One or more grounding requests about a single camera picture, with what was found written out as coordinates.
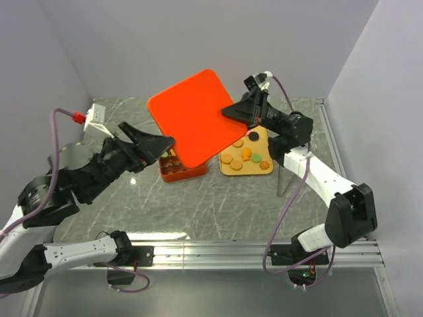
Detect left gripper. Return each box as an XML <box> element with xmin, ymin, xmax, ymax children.
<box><xmin>85</xmin><ymin>120</ymin><xmax>177</xmax><ymax>201</ymax></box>

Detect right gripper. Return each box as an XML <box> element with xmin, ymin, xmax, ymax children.
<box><xmin>217</xmin><ymin>87</ymin><xmax>286</xmax><ymax>136</ymax></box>

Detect orange tin lid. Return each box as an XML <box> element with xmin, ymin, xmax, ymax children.
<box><xmin>147</xmin><ymin>69</ymin><xmax>247</xmax><ymax>168</ymax></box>

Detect metal tongs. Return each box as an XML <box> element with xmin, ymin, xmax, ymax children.
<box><xmin>276</xmin><ymin>166</ymin><xmax>297</xmax><ymax>198</ymax></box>

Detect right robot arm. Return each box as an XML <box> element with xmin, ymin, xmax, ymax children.
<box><xmin>221</xmin><ymin>88</ymin><xmax>377</xmax><ymax>264</ymax></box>

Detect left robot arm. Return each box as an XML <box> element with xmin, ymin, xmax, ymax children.
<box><xmin>1</xmin><ymin>122</ymin><xmax>174</xmax><ymax>295</ymax></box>

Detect orange cookie tin box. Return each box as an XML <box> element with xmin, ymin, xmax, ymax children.
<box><xmin>159</xmin><ymin>149</ymin><xmax>207</xmax><ymax>183</ymax></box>

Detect yellow cookie tray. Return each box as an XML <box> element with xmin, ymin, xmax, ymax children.
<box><xmin>219</xmin><ymin>126</ymin><xmax>273</xmax><ymax>176</ymax></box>

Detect round beige biscuit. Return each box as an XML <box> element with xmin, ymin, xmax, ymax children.
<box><xmin>230</xmin><ymin>160</ymin><xmax>243</xmax><ymax>171</ymax></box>
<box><xmin>220</xmin><ymin>154</ymin><xmax>233</xmax><ymax>164</ymax></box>

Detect orange swirl cookie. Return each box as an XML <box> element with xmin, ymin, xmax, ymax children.
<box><xmin>259</xmin><ymin>160</ymin><xmax>270</xmax><ymax>170</ymax></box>

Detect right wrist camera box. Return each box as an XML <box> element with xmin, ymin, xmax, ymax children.
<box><xmin>244</xmin><ymin>71</ymin><xmax>273</xmax><ymax>91</ymax></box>

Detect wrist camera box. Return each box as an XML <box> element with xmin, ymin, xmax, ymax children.
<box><xmin>71</xmin><ymin>103</ymin><xmax>113</xmax><ymax>139</ymax></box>
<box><xmin>244</xmin><ymin>71</ymin><xmax>273</xmax><ymax>91</ymax></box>

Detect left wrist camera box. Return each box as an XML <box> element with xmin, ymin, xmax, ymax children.
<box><xmin>71</xmin><ymin>103</ymin><xmax>113</xmax><ymax>139</ymax></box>

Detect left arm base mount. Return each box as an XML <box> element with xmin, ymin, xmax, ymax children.
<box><xmin>106</xmin><ymin>246</ymin><xmax>155</xmax><ymax>287</ymax></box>

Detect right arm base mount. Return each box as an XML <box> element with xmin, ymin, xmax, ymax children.
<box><xmin>267</xmin><ymin>244</ymin><xmax>329</xmax><ymax>266</ymax></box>

